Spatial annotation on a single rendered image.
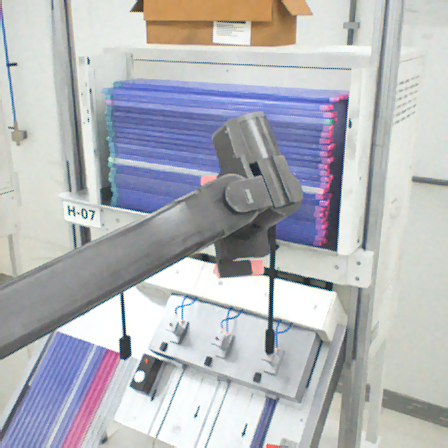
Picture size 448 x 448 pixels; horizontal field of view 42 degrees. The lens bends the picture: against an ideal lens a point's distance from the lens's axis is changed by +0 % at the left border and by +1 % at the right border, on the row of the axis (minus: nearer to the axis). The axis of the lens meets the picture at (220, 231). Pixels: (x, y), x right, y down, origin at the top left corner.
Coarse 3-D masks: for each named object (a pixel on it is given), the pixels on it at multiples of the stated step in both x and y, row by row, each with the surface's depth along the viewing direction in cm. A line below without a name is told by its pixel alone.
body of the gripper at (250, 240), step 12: (240, 228) 72; (252, 228) 71; (264, 228) 71; (228, 240) 74; (240, 240) 75; (252, 240) 75; (264, 240) 76; (228, 252) 73; (240, 252) 74; (252, 252) 75; (264, 252) 75
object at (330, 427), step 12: (120, 432) 175; (132, 432) 175; (324, 432) 175; (336, 432) 175; (108, 444) 170; (120, 444) 170; (132, 444) 170; (144, 444) 170; (156, 444) 170; (168, 444) 170; (324, 444) 170; (336, 444) 170; (360, 444) 170; (372, 444) 170
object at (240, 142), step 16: (256, 112) 68; (224, 128) 67; (240, 128) 67; (256, 128) 67; (224, 144) 67; (240, 144) 66; (256, 144) 67; (272, 144) 67; (224, 160) 67; (240, 160) 65; (256, 160) 66; (224, 192) 61; (240, 192) 61; (256, 192) 63; (240, 208) 61; (256, 208) 62
